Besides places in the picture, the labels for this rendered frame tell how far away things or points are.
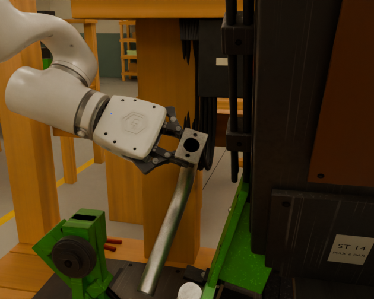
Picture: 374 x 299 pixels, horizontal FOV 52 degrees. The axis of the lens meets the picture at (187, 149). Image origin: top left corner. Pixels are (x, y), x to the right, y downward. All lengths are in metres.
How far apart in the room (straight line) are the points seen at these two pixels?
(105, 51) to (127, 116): 11.18
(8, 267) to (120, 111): 0.64
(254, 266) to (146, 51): 0.54
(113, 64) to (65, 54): 11.04
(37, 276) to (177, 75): 0.62
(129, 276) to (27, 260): 0.31
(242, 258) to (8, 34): 0.45
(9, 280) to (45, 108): 0.56
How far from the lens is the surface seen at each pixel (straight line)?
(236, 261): 0.61
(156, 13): 0.78
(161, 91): 0.91
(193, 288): 0.65
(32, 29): 0.61
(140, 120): 0.64
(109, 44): 11.74
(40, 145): 1.12
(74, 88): 0.67
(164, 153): 0.63
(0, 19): 0.58
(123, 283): 0.99
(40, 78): 0.69
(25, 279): 1.10
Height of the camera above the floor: 1.49
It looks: 18 degrees down
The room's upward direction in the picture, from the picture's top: straight up
